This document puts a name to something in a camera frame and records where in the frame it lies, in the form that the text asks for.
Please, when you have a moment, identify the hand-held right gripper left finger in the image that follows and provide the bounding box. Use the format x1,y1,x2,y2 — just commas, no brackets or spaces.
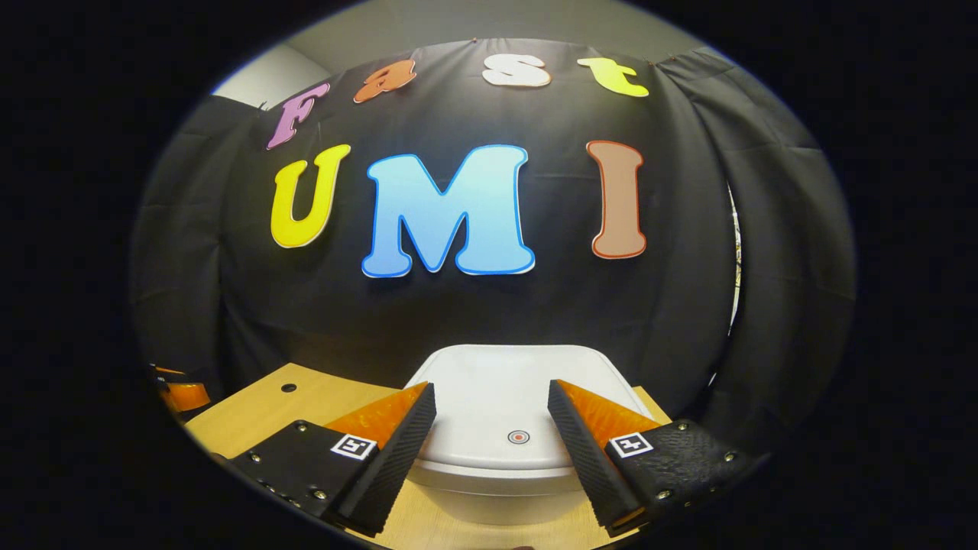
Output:
229,382,438,538

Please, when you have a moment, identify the white desktop garbage bin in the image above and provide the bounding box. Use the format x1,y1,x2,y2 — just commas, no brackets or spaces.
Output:
403,344,654,526

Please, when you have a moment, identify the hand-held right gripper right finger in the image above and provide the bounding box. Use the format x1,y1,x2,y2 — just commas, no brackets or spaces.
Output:
547,379,761,535

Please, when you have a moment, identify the black backdrop cloth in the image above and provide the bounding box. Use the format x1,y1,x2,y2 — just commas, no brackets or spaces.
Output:
128,38,857,444

